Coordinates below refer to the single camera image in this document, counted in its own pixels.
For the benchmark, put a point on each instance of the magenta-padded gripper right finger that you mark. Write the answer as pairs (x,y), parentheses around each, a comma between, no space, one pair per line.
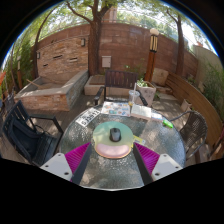
(163,165)

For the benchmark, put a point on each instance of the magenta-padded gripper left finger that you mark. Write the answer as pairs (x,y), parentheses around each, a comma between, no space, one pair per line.
(60,164)

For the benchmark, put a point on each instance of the grey and black computer mouse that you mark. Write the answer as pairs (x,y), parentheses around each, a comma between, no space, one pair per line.
(115,135)

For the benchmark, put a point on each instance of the green mouse pad, pink rest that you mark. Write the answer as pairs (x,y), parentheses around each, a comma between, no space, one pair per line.
(101,135)

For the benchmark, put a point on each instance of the yellow card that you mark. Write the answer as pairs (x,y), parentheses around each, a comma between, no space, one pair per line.
(139,140)

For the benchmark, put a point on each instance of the green wipes packet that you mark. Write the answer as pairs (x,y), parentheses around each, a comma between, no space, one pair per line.
(167,124)

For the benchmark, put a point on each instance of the black metal chair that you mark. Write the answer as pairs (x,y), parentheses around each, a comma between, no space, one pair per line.
(25,136)

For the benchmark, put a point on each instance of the brown wicker chair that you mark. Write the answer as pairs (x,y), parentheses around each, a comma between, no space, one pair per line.
(195,130)

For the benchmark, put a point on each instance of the white license plate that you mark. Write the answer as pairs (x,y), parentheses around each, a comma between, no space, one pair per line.
(88,117)

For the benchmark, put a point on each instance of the open white book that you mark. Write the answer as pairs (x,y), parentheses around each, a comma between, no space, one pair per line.
(141,112)

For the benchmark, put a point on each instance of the raised stone planter bed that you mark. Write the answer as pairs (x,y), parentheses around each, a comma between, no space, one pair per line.
(46,98)

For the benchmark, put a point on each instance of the square concrete planter with plant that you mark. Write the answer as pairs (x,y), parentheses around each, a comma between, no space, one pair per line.
(148,93)

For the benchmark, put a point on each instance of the clear plastic cup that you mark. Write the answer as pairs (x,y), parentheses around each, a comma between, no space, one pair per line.
(131,98)

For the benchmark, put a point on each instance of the colourful sticker sheet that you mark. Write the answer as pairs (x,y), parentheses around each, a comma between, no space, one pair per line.
(115,109)

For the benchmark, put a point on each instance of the white drinking straw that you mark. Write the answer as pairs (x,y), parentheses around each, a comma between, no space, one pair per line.
(135,91)

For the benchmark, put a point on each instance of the beige square cushion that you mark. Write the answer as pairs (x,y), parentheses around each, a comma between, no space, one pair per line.
(160,76)

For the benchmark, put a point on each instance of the dark wooden slatted chair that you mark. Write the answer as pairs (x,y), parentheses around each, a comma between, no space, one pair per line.
(120,80)

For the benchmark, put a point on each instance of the thin leaning tree trunk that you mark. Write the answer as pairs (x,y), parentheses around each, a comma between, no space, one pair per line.
(35,56)

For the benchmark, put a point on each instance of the slim curved tree trunk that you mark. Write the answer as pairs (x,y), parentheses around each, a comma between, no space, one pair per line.
(180,46)

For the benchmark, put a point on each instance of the forked tree trunk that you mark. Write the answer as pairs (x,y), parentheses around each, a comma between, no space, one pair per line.
(95,43)

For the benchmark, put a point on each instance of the wooden garden lamp post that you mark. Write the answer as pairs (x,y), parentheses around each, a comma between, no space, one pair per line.
(151,56)

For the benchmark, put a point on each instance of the wall lamp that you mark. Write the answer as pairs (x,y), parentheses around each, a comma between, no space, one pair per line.
(83,42)
(38,55)

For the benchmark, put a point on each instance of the grey wall utility box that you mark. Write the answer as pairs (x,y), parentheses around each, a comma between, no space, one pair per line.
(106,61)

